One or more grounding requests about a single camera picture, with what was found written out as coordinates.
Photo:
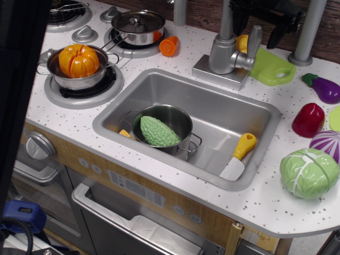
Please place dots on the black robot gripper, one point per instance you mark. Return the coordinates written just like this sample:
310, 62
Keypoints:
282, 13

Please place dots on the silver faucet lever handle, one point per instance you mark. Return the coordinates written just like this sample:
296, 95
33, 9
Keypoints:
248, 53

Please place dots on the yellow toy pepper piece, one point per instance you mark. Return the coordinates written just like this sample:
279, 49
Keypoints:
242, 43

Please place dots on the green toy cutting board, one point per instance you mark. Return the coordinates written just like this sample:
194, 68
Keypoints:
272, 70

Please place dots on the grey right support pole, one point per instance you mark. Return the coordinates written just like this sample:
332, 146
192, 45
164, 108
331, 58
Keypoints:
301, 56

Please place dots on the grey support pole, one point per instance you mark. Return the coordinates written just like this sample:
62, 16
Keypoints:
180, 11
301, 56

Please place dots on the silver toy faucet body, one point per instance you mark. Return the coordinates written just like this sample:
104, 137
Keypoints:
225, 65

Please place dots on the grey middle support pole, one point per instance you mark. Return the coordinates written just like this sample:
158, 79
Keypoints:
180, 11

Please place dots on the orange toy carrot piece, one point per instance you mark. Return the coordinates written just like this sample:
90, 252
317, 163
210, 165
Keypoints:
169, 45

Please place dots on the purple toy eggplant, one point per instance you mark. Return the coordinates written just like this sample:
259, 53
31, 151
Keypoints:
327, 91

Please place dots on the red toy bell pepper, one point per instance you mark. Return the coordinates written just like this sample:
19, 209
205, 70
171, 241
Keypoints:
309, 120

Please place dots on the light green toy piece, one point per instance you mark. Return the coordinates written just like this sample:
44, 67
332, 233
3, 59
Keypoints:
334, 119

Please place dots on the steel pan with lid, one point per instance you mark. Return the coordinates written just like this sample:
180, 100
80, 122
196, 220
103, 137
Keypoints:
138, 28

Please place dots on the purple toy onion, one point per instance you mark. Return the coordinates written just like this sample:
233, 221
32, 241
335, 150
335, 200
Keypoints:
328, 142

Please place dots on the steel pot in sink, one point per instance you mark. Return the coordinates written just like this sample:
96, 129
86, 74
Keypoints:
176, 119

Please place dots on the back right stove burner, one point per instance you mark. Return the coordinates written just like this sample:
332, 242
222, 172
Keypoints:
124, 50

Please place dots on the green toy bitter gourd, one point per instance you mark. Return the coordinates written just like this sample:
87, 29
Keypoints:
158, 133

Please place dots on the grey stove knob rear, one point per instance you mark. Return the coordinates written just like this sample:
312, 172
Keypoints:
109, 14

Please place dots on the grey stove knob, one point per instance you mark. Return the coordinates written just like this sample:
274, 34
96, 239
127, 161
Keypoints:
84, 35
43, 58
109, 14

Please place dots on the green toy cabbage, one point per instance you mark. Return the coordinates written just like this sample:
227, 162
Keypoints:
309, 173

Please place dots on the front grey stove burner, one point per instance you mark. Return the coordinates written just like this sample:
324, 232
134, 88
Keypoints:
107, 89

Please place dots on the yellow toy corn piece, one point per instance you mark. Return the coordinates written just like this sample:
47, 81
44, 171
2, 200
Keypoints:
125, 133

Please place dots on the grey stove knob middle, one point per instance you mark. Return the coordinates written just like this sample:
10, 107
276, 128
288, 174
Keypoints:
84, 35

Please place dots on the orange toy pumpkin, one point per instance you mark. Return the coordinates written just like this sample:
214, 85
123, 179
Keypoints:
78, 61

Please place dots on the back left stove burner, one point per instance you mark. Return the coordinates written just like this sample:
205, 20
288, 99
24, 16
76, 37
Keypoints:
72, 25

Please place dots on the steel pot on burner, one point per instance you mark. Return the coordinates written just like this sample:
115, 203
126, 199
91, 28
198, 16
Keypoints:
64, 81

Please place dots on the grey stove knob left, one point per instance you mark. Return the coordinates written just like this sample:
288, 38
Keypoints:
43, 58

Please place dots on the silver oven dial knob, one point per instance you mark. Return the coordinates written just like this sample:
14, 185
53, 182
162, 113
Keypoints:
38, 147

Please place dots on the yellow handled toy knife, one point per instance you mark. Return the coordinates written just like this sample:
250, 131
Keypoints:
235, 167

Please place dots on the wire rack on burner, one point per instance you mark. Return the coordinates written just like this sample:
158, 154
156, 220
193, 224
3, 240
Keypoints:
62, 12

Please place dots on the silver dishwasher door handle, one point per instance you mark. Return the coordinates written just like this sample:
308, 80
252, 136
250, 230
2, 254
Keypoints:
119, 226

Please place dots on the black foreground frame post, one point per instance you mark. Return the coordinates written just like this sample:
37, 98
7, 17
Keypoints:
23, 26

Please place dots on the grey oven door handle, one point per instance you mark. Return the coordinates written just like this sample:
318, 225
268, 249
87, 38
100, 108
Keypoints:
45, 177

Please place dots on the blue clamp with cable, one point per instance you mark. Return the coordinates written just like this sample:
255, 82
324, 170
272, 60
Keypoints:
23, 217

